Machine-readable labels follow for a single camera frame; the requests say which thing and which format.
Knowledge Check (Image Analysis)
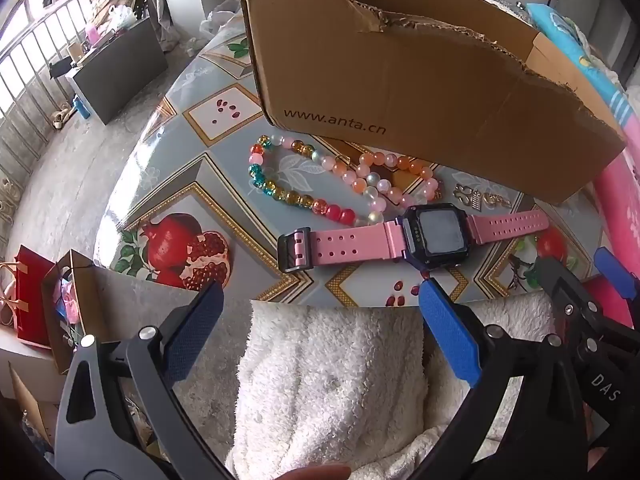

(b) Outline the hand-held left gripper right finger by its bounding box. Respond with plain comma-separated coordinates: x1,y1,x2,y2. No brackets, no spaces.
419,276,593,480

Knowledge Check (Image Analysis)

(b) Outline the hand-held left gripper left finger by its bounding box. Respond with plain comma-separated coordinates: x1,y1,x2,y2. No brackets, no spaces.
54,280,236,480

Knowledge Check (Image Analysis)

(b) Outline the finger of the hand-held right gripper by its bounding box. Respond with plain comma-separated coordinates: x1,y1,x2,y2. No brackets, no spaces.
594,246,640,312
536,256,607,343

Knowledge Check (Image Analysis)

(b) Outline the pink strap smartwatch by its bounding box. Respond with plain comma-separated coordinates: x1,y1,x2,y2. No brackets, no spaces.
276,203,550,275

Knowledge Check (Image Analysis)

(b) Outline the gold butterfly hair clip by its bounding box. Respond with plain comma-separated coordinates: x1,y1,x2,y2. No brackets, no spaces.
452,184,483,209

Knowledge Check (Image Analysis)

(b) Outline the multicolour glass bead bracelet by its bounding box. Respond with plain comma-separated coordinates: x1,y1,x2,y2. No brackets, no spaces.
247,134,386,226

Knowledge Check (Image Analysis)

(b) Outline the pink orange bead bracelet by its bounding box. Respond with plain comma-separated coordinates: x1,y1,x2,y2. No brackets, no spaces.
320,151,444,212

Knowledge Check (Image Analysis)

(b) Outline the brown cardboard box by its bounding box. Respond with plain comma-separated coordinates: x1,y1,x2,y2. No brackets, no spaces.
240,0,627,206

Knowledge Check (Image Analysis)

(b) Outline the pink floral blanket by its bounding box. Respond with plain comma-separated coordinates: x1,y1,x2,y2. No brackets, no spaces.
592,152,640,343

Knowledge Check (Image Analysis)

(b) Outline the brown paper bag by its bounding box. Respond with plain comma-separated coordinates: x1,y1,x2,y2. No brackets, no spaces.
41,249,108,376

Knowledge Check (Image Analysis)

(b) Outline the white fluffy cloth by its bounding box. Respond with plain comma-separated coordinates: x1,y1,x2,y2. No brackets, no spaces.
225,291,561,480

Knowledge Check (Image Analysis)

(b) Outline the fruit print tablecloth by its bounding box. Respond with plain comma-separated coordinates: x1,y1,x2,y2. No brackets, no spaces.
95,25,617,309

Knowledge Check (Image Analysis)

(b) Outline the red paper bag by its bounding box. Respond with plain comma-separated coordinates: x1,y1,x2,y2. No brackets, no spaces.
0,245,52,349

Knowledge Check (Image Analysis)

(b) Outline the blue printed pillow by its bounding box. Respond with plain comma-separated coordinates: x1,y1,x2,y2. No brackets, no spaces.
525,2,640,128

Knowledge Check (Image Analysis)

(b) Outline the grey cabinet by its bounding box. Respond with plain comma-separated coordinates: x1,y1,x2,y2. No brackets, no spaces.
65,17,169,126

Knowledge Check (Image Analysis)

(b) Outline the white plastic bag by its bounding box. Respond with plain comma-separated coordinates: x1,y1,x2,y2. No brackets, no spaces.
200,0,247,41
102,4,137,31

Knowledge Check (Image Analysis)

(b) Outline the metal window railing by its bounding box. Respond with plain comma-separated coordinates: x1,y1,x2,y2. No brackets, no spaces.
0,0,103,186

